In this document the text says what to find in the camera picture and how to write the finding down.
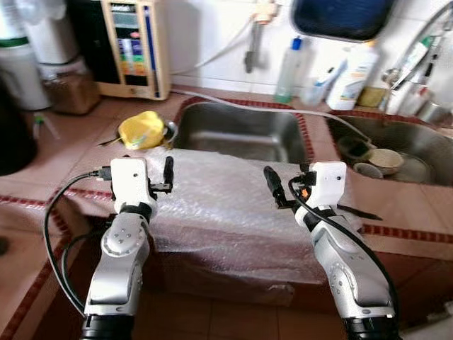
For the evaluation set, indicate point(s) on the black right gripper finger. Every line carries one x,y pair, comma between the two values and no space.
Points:
273,184

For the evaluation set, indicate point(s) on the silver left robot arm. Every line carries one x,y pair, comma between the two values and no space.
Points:
120,262

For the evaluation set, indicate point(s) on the clear bubble wrap sheet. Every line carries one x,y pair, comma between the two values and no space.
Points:
226,205

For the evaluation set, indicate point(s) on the stainless steel sink basin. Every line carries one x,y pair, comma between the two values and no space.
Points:
417,142
241,134

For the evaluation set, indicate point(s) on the metal fork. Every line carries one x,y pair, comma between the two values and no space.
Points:
110,141

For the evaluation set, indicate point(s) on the small white cup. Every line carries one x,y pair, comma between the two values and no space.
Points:
367,170

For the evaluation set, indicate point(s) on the beige ceramic bowl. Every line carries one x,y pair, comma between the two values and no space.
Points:
386,159

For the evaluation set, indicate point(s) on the clear plastic cup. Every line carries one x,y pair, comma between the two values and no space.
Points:
315,92

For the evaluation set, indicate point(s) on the clear bottle blue cap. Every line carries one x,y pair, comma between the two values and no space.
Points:
289,74

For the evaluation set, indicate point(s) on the yellow sponge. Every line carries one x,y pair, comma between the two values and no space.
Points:
371,97

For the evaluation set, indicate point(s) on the white detergent bottle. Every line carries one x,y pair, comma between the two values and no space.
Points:
352,81

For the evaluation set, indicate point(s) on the jar of brown powder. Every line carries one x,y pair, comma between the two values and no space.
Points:
71,92

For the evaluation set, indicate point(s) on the beige water ionizer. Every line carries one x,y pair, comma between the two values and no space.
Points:
134,49

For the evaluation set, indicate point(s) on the metal pipe with beige fitting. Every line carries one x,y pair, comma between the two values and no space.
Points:
251,53

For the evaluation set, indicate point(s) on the white green tongs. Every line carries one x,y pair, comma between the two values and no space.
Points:
37,127

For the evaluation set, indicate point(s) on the chrome faucet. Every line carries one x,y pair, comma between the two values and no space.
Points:
396,74

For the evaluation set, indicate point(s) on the steel cup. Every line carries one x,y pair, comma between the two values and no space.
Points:
435,113

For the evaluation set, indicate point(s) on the black kettle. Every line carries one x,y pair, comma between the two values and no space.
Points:
14,134

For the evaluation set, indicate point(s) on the white canister green band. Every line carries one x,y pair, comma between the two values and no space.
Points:
21,78

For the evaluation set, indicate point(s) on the grey white appliance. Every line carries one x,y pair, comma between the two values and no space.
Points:
53,39

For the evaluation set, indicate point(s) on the dark blue tray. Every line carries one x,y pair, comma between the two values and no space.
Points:
343,18

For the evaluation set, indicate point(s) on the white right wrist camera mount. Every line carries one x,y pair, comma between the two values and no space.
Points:
329,184

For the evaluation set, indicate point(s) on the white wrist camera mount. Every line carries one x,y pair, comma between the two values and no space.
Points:
329,184
129,180

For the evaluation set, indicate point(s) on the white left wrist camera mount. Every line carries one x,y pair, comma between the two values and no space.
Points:
129,180

